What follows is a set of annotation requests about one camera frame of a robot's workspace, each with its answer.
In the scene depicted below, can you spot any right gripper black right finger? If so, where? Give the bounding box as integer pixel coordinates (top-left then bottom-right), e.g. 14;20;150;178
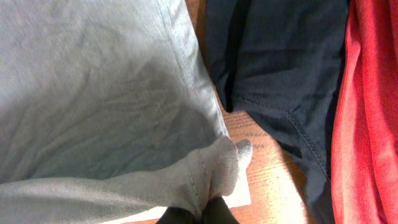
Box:
201;197;239;224

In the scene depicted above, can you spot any navy blue garment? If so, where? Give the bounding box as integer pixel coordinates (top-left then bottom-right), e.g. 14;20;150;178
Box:
205;0;349;223

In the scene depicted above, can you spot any light blue t-shirt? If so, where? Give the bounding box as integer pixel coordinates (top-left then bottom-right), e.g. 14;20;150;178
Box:
1;0;252;223

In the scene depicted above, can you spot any red crumpled garment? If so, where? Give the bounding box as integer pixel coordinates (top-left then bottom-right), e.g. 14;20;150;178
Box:
331;0;397;223

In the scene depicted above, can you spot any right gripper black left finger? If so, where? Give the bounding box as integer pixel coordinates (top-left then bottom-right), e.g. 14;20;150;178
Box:
156;207;195;224

